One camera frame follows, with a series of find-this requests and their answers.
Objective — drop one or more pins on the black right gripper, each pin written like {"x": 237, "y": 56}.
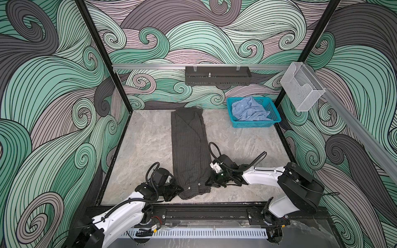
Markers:
{"x": 212, "y": 181}

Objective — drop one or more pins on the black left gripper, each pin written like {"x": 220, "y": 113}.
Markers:
{"x": 175, "y": 189}

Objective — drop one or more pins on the dark grey pinstripe shirt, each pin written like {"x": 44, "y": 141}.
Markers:
{"x": 191, "y": 157}

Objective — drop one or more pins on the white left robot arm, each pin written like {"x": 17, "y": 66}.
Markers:
{"x": 102, "y": 230}

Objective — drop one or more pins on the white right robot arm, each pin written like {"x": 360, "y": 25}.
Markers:
{"x": 301, "y": 191}

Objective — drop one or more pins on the teal plastic basket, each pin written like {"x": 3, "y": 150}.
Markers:
{"x": 266, "y": 103}

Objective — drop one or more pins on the light blue shirt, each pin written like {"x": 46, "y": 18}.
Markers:
{"x": 249, "y": 110}

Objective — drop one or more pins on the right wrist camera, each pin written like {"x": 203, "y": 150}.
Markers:
{"x": 223, "y": 162}

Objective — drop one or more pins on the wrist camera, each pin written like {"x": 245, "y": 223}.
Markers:
{"x": 162, "y": 178}
{"x": 223, "y": 162}

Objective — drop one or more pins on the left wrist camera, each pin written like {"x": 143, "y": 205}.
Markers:
{"x": 162, "y": 178}

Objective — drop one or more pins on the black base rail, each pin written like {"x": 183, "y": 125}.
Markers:
{"x": 248, "y": 213}

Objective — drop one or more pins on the white slotted cable duct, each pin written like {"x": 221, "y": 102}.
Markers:
{"x": 186, "y": 233}

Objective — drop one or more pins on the black vertical frame post right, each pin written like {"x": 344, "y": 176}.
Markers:
{"x": 318, "y": 31}

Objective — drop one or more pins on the black vertical frame post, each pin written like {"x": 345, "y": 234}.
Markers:
{"x": 83, "y": 9}
{"x": 318, "y": 31}

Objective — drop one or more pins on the black perforated wall tray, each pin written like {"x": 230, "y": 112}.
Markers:
{"x": 217, "y": 76}

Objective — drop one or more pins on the clear plastic wall bin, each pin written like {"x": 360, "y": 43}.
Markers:
{"x": 302, "y": 86}

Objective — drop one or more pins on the black vertical frame post left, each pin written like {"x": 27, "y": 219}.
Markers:
{"x": 83, "y": 9}

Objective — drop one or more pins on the aluminium side wall rail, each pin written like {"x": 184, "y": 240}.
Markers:
{"x": 344, "y": 102}

